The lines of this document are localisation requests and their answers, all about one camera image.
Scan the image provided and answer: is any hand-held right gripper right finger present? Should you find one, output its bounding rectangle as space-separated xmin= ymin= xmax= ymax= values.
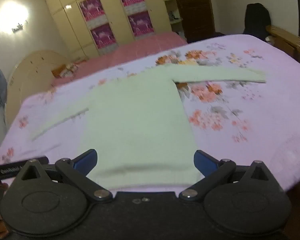
xmin=179 ymin=150 xmax=280 ymax=202

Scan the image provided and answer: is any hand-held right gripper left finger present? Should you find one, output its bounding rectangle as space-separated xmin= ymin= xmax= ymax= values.
xmin=15 ymin=149 xmax=113 ymax=203

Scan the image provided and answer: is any light green sweater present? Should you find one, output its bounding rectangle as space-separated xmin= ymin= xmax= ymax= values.
xmin=31 ymin=64 xmax=267 ymax=189

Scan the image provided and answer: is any floral pink bedsheet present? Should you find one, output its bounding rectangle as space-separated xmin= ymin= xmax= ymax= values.
xmin=0 ymin=34 xmax=300 ymax=193

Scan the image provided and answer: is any patterned orange pillow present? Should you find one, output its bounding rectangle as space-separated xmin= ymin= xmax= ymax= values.
xmin=52 ymin=64 xmax=78 ymax=78

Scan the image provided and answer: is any cream curved headboard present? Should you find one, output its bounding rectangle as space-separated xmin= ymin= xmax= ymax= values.
xmin=5 ymin=50 xmax=70 ymax=125

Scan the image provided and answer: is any pink checked bed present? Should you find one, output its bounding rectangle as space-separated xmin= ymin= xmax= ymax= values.
xmin=51 ymin=32 xmax=188 ymax=88

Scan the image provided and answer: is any cream wardrobe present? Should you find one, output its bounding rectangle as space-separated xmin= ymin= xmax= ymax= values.
xmin=37 ymin=0 xmax=173 ymax=55

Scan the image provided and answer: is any dark wooden door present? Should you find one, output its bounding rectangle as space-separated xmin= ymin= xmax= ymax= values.
xmin=171 ymin=0 xmax=215 ymax=43

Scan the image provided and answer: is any cream corner shelf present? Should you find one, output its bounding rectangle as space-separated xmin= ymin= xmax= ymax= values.
xmin=159 ymin=0 xmax=184 ymax=37

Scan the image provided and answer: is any wooden bed frame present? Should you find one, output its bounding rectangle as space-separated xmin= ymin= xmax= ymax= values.
xmin=266 ymin=25 xmax=300 ymax=70

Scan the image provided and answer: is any wall lamp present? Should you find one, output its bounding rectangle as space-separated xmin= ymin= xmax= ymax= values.
xmin=0 ymin=1 xmax=29 ymax=33

